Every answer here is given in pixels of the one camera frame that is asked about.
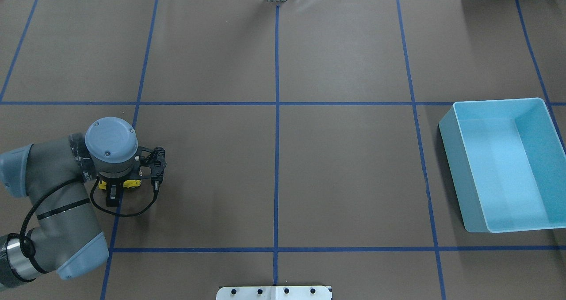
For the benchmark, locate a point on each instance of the yellow beetle toy car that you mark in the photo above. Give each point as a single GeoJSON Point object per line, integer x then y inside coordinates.
{"type": "Point", "coordinates": [129, 184]}

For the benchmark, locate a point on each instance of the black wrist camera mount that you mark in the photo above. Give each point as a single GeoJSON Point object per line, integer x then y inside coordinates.
{"type": "Point", "coordinates": [149, 164]}

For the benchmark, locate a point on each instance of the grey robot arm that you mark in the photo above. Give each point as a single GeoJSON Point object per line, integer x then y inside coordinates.
{"type": "Point", "coordinates": [61, 232]}

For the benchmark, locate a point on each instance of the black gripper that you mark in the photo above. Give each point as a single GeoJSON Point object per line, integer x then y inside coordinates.
{"type": "Point", "coordinates": [114, 193]}

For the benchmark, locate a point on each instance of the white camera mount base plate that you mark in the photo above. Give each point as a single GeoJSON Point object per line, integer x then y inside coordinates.
{"type": "Point", "coordinates": [297, 292]}

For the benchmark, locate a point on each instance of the brown paper table mat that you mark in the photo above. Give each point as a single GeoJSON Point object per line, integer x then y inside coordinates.
{"type": "Point", "coordinates": [302, 139]}

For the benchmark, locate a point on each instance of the light blue plastic bin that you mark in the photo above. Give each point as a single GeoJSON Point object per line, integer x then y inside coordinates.
{"type": "Point", "coordinates": [507, 164]}

